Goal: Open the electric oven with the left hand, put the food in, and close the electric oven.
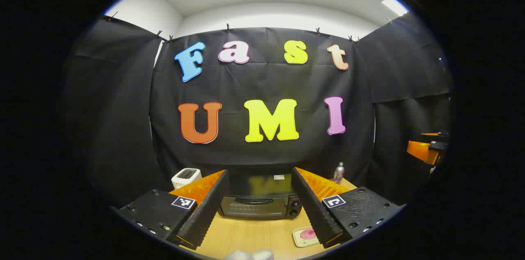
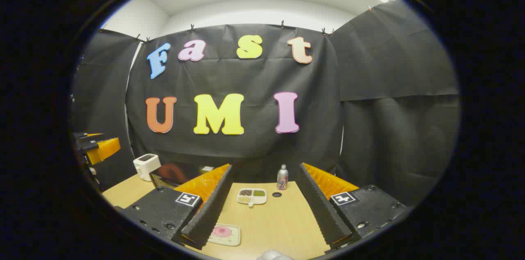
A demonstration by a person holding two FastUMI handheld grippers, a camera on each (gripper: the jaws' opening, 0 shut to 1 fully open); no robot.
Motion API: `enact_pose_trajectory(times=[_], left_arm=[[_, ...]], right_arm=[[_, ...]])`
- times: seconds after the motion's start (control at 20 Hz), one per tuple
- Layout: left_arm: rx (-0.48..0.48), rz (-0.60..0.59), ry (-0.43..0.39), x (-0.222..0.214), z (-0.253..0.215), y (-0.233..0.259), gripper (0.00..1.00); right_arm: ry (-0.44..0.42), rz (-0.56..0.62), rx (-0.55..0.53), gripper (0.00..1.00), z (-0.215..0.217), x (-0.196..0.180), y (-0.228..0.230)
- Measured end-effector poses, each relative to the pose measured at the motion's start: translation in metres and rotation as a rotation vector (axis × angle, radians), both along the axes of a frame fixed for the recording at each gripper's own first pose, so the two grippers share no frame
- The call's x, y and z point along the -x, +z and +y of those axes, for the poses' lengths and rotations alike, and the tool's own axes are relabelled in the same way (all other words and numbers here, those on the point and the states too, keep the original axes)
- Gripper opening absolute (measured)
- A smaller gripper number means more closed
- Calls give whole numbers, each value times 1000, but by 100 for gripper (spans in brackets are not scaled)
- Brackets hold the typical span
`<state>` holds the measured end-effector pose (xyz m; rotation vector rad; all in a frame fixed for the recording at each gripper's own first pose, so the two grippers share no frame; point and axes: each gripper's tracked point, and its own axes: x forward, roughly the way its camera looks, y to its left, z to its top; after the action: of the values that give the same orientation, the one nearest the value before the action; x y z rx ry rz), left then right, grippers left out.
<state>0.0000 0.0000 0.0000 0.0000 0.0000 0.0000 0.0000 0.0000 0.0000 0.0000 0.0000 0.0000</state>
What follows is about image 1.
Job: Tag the black electric oven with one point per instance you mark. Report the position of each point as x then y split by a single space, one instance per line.
254 206

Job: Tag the white toaster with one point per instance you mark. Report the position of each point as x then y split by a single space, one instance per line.
185 177

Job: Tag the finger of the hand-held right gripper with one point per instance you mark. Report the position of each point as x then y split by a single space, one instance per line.
419 150

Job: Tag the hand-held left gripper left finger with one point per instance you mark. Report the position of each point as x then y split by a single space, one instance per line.
205 215

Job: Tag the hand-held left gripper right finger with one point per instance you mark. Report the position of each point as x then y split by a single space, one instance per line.
313 210

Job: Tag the ceiling light panel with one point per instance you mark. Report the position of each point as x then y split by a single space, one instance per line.
394 5

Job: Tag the pink round food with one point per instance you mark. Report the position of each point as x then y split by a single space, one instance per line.
308 234

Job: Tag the cream plate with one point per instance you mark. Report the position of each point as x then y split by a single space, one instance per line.
301 241

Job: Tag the silver spray bottle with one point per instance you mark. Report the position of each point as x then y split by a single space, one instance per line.
338 174

